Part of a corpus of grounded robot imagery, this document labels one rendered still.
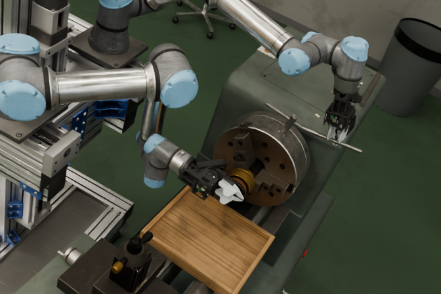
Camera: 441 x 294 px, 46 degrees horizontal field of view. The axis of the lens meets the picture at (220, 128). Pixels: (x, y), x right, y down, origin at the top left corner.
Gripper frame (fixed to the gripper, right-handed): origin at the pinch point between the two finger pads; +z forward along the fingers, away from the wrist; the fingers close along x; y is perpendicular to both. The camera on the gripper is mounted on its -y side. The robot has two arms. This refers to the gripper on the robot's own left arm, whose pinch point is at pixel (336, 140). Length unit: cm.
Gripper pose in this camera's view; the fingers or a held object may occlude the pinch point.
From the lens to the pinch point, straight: 171.1
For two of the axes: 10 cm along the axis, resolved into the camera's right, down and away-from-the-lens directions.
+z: -0.5, 8.3, 5.6
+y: -4.8, 4.7, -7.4
